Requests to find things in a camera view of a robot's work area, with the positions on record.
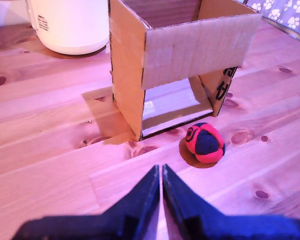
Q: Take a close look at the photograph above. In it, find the grey paw-print fabric bag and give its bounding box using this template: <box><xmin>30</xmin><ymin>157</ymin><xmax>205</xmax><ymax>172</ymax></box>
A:
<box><xmin>244</xmin><ymin>0</ymin><xmax>300</xmax><ymax>48</ymax></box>

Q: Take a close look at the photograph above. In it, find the large white round container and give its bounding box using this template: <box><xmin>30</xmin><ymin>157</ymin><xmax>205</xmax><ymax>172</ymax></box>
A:
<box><xmin>24</xmin><ymin>0</ymin><xmax>110</xmax><ymax>56</ymax></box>

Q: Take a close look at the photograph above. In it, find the red and navy footbag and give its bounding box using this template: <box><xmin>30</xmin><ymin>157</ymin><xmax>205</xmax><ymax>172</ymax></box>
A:
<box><xmin>185</xmin><ymin>122</ymin><xmax>226</xmax><ymax>164</ymax></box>

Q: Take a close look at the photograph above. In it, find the cardboard dice tower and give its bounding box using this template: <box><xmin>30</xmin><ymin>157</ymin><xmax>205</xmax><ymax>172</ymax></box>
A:
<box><xmin>107</xmin><ymin>0</ymin><xmax>263</xmax><ymax>141</ymax></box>

